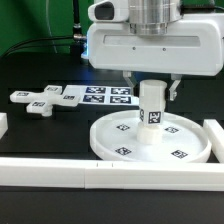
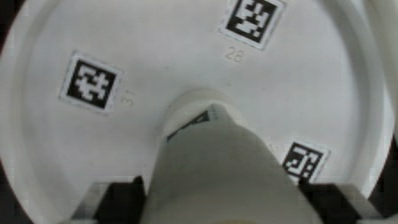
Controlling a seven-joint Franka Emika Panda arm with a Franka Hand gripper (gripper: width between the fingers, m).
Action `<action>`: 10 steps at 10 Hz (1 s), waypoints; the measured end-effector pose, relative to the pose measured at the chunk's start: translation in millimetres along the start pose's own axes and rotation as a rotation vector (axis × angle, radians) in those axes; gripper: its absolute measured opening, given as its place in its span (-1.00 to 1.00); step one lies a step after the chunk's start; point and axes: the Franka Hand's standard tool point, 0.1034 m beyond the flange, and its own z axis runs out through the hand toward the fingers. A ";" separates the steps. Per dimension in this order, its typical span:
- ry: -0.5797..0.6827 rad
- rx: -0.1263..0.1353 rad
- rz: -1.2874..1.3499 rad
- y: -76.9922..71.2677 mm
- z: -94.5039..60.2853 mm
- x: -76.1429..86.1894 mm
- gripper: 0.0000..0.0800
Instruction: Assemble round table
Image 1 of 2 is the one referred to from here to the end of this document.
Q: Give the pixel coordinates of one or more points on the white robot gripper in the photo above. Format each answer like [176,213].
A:
[193,45]

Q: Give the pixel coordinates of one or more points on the white round table top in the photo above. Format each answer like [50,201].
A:
[123,136]

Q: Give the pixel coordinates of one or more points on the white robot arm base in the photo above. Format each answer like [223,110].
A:
[152,17]

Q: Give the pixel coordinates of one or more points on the white marker sheet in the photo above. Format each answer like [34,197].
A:
[102,95]

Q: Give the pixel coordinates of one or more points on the white right barrier block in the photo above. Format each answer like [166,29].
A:
[216,136]

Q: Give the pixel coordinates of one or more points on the white barrier block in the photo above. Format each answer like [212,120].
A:
[3,124]
[216,136]

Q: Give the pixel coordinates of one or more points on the white cross-shaped table base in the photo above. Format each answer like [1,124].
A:
[42,103]

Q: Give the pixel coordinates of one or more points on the white left barrier block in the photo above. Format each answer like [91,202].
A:
[3,124]

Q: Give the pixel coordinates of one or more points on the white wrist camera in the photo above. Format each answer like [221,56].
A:
[109,11]

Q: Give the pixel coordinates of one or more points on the black vertical cable connector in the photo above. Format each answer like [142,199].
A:
[77,29]

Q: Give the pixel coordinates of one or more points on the white front barrier rail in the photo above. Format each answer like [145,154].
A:
[94,174]

